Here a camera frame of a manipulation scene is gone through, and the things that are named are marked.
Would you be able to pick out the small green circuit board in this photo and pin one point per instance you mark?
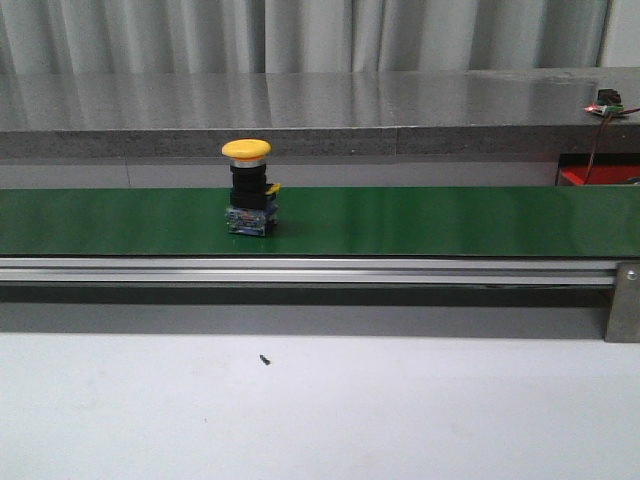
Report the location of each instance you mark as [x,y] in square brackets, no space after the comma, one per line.
[603,110]

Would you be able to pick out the red plastic tray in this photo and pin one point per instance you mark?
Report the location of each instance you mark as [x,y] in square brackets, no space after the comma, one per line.
[599,175]

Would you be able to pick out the grey stone shelf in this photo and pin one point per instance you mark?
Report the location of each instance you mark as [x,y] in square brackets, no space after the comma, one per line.
[306,114]

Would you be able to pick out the aluminium conveyor frame rail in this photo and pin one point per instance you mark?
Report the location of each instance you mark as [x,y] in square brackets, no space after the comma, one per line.
[322,270]

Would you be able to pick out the yellow mushroom push button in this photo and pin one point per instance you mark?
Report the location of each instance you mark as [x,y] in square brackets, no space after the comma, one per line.
[253,206]

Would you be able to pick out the grey curtain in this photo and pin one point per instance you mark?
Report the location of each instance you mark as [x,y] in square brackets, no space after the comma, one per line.
[74,37]

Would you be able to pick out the steel conveyor support bracket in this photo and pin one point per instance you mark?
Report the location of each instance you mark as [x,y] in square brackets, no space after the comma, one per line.
[624,318]

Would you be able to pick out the small black connector block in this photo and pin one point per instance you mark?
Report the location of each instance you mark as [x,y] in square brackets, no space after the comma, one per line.
[608,97]

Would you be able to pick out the green conveyor belt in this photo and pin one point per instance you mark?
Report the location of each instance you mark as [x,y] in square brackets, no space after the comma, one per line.
[591,221]

